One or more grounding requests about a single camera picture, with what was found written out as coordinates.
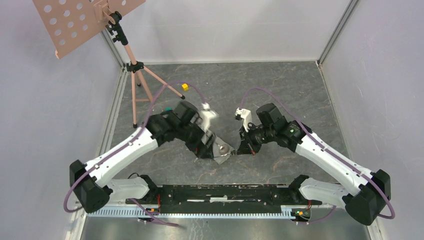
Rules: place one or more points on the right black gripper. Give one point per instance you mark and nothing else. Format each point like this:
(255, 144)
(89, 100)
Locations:
(246, 146)

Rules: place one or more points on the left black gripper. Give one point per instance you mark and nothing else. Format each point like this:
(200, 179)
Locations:
(201, 150)

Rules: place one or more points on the silver spoon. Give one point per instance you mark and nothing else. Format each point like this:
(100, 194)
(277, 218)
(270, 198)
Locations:
(227, 150)

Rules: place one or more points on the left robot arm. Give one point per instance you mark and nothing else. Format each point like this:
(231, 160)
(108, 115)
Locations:
(90, 181)

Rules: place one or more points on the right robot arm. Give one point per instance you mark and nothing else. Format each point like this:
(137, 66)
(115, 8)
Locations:
(363, 193)

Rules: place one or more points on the yellow cube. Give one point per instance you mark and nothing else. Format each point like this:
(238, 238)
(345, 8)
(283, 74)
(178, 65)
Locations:
(185, 86)

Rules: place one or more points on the pink music stand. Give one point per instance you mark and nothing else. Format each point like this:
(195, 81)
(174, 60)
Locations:
(71, 23)

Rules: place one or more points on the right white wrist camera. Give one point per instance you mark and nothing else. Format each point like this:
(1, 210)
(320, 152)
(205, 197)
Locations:
(244, 115)

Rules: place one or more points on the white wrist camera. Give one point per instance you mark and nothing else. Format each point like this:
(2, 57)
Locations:
(244, 115)
(207, 115)

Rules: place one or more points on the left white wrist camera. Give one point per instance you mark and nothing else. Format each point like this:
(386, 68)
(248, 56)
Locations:
(207, 115)

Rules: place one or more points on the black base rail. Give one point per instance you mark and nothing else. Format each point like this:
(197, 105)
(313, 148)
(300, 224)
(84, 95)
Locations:
(224, 199)

